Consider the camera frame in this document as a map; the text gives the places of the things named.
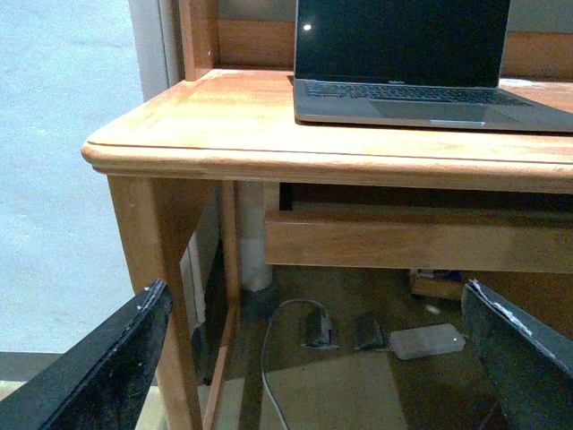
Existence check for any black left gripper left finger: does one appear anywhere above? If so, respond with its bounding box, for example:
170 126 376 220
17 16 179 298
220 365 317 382
1 279 173 429

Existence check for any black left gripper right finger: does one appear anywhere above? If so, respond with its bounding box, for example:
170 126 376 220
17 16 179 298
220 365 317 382
461 279 572 429

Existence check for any white power adapter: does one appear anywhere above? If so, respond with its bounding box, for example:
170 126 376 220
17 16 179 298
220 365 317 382
389 323 466 360

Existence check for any wooden pull-out keyboard tray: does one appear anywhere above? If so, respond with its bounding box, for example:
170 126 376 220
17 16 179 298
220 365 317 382
264 207 572 273

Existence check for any white pipe under desk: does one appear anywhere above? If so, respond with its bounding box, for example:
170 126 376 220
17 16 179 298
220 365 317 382
236 181 273 292

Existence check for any wooden desk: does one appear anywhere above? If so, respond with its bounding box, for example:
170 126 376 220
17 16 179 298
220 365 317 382
81 1 572 429

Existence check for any grey open laptop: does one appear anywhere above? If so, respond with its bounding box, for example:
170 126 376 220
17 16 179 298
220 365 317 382
294 0 572 133

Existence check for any grey cable on floor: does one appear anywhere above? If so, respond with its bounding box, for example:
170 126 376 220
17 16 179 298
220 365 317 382
261 298 328 430

